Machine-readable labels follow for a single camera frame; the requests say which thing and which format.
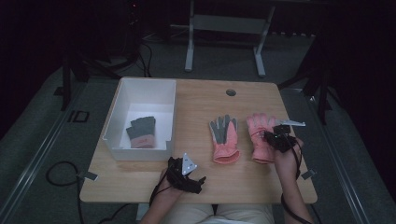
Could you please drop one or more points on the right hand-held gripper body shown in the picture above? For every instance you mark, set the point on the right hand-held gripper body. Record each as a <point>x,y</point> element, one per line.
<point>285,140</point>

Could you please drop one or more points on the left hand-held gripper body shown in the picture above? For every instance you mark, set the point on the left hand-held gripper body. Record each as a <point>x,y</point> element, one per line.
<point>183,179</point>

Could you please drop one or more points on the pink padded ski glove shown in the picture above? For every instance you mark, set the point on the pink padded ski glove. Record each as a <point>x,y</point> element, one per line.
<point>225,140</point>
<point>258,143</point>

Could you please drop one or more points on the white rectangular storage box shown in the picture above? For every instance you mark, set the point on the white rectangular storage box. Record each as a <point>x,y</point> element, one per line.
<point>146,96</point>

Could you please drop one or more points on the person's left hand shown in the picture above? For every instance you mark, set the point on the person's left hand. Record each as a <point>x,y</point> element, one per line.
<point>168,189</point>

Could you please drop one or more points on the person's right hand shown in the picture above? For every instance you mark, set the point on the person's right hand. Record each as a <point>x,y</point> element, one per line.
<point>288,165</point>

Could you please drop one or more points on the person's beige pants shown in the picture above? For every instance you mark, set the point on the person's beige pants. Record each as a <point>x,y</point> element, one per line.
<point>214,214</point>

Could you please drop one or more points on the black tripod stand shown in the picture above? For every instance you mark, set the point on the black tripod stand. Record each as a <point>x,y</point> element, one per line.
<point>322,93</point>
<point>67,81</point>

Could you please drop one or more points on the metal floor rail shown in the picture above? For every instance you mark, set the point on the metal floor rail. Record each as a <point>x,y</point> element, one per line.
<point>348,189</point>
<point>34,163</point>

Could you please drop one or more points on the grey metal stand frame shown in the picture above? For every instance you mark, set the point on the grey metal stand frame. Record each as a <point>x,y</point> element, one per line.
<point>229,25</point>

